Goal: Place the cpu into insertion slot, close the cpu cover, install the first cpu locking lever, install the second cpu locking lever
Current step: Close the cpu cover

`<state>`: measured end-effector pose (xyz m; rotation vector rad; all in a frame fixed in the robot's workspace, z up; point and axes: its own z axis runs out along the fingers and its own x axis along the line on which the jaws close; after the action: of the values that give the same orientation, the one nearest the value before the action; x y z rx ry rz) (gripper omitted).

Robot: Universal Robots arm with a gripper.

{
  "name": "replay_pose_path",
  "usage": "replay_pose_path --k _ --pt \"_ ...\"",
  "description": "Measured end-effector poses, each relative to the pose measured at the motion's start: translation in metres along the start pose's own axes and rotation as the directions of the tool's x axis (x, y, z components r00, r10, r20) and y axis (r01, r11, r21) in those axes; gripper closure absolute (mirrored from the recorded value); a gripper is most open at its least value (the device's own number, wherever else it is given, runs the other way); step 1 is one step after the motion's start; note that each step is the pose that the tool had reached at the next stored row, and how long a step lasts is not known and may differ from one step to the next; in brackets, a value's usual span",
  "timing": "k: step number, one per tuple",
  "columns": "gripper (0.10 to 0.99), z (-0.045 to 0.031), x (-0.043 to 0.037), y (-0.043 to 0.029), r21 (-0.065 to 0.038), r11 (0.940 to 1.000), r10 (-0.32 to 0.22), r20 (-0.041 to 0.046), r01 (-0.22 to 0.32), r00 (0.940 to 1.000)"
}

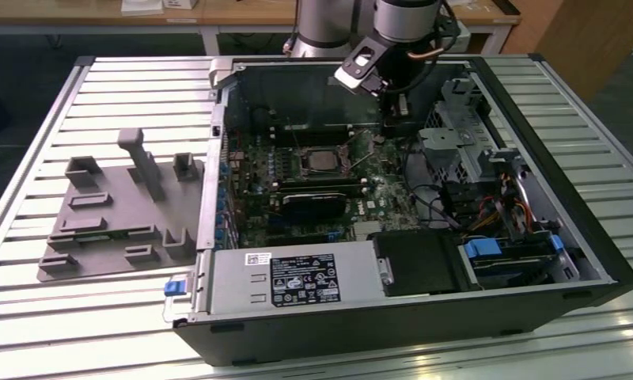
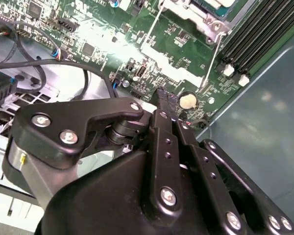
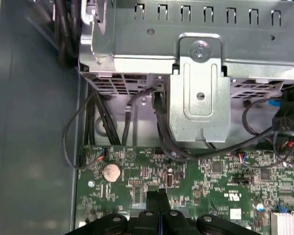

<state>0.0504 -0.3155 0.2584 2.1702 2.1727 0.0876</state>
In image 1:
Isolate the black drive bay cover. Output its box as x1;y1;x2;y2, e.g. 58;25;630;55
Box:
371;231;478;298

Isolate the wooden cabinet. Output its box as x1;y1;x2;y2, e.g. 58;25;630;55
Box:
503;0;633;105

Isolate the silver CPU plate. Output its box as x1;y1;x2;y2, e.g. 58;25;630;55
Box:
299;150;339;170

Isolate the grey power supply unit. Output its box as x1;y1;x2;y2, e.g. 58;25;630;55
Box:
189;241;389;317

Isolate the blue disk carrier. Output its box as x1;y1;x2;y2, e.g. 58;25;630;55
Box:
463;236;503;260

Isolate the yellow red wire bundle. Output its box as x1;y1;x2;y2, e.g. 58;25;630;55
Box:
473;193;534;235

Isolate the wooden desk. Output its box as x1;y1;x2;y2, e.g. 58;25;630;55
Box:
0;0;523;56

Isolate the metal socket cover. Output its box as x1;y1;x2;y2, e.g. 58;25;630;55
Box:
337;130;375;159

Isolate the black wire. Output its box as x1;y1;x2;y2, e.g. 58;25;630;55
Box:
409;184;461;231

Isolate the green motherboard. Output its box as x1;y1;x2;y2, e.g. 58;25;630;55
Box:
225;126;418;250

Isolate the grey parts rack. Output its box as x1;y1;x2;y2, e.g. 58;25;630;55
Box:
35;128;206;283

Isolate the black PC case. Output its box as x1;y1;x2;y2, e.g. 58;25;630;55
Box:
170;55;633;367

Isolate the metal disk bay cage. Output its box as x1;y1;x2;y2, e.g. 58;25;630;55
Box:
414;78;507;185

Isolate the CPU socket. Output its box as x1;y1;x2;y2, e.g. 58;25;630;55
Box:
293;145;357;179

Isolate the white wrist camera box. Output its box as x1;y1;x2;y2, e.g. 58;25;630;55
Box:
333;37;390;97

